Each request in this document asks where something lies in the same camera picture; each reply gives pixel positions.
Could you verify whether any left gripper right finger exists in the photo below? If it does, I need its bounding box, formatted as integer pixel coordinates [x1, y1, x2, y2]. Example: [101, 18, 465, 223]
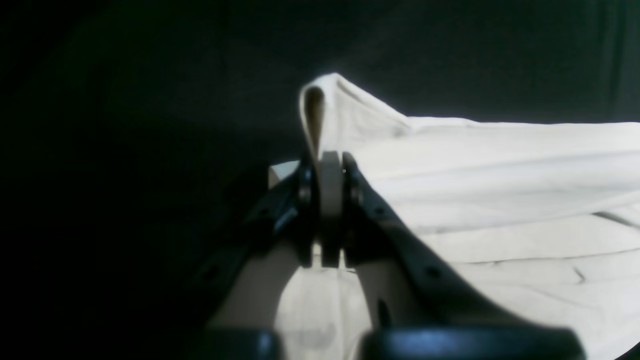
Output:
[341, 152, 527, 329]

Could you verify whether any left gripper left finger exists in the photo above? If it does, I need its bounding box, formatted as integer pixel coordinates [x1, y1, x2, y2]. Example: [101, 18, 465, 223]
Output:
[199, 153, 320, 329]

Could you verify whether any white T-shirt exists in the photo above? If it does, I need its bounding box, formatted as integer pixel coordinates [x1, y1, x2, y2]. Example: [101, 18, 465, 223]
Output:
[298, 73, 640, 360]

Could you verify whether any black table cloth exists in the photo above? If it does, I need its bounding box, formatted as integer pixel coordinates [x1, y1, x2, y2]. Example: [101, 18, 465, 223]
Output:
[1, 0, 639, 360]

